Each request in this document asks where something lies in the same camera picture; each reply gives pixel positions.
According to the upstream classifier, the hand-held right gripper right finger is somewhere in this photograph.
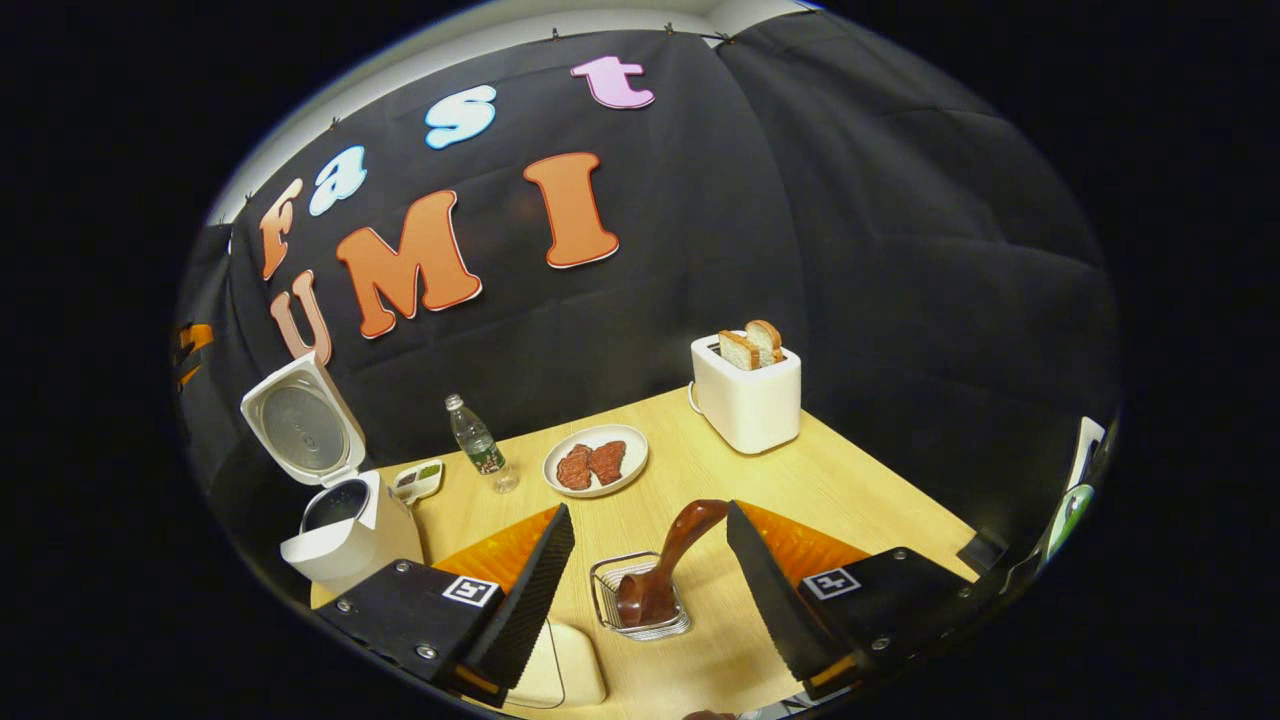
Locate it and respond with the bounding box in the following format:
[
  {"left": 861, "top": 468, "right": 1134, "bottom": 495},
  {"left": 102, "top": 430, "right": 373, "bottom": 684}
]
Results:
[{"left": 725, "top": 500, "right": 996, "bottom": 706}]

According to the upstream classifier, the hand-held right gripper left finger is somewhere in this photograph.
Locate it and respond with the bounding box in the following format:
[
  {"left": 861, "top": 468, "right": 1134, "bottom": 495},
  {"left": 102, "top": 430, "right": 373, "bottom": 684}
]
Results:
[{"left": 313, "top": 503, "right": 577, "bottom": 709}]

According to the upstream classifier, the brown wooden spoon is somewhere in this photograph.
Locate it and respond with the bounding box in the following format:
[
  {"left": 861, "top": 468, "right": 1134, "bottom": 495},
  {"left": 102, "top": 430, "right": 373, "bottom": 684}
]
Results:
[{"left": 615, "top": 499, "right": 731, "bottom": 629}]

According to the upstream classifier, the white rice cooker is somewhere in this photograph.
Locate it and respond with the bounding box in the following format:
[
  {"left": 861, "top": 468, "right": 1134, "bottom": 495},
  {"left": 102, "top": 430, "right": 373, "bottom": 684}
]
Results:
[{"left": 240, "top": 350, "right": 426, "bottom": 598}]

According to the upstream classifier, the cream rounded board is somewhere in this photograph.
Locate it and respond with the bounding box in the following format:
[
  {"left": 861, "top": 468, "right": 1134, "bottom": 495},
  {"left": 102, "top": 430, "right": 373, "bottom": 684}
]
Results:
[{"left": 500, "top": 620, "right": 608, "bottom": 710}]

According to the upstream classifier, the white divided dish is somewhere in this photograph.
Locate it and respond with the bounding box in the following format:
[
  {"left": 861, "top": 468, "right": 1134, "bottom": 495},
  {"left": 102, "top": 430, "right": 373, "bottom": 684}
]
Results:
[{"left": 392, "top": 459, "right": 445, "bottom": 504}]

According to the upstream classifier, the clear plastic water bottle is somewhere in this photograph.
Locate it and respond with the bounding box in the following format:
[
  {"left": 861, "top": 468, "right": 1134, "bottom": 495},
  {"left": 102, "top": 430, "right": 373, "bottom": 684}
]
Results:
[{"left": 445, "top": 393, "right": 520, "bottom": 495}]

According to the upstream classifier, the white round plate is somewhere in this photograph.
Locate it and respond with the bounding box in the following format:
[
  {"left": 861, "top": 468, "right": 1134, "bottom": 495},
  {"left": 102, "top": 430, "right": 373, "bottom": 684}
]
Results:
[{"left": 542, "top": 424, "right": 650, "bottom": 499}]

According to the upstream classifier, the white toaster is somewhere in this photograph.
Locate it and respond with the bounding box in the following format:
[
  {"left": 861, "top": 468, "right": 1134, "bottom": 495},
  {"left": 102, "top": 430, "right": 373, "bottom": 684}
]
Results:
[{"left": 690, "top": 332, "right": 802, "bottom": 456}]

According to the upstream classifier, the green round object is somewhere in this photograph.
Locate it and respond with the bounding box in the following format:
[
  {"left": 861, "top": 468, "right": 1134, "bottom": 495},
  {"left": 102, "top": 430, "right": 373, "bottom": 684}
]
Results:
[{"left": 1045, "top": 484, "right": 1096, "bottom": 561}]

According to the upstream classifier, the white panel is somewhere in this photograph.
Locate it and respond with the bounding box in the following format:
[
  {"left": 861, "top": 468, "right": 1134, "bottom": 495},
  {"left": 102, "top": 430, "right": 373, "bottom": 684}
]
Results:
[{"left": 1066, "top": 416, "right": 1107, "bottom": 491}]

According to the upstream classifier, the black backdrop cloth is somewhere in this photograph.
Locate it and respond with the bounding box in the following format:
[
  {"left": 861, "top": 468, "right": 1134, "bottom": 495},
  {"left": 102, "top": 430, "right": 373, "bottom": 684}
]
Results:
[{"left": 172, "top": 10, "right": 1121, "bottom": 601}]

